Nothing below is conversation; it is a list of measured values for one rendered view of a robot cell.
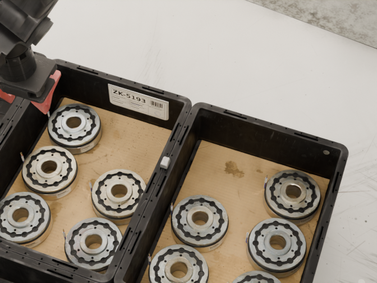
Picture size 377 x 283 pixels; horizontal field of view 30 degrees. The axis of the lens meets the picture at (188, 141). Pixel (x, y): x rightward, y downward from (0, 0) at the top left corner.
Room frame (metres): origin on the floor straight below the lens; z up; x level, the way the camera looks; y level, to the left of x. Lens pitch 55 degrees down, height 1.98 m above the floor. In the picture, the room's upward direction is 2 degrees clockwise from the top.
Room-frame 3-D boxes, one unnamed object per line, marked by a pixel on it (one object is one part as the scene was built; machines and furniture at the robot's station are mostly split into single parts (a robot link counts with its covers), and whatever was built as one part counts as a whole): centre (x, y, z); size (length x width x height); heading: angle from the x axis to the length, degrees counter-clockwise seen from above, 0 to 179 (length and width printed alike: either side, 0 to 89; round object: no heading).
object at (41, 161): (0.70, 0.26, 0.86); 0.05 x 0.05 x 0.01
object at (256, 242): (0.56, -0.16, 0.86); 0.10 x 0.10 x 0.01
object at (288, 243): (0.56, -0.16, 0.86); 0.05 x 0.05 x 0.01
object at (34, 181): (0.70, 0.26, 0.86); 0.10 x 0.10 x 0.01
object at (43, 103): (0.69, 0.25, 1.10); 0.07 x 0.07 x 0.09; 72
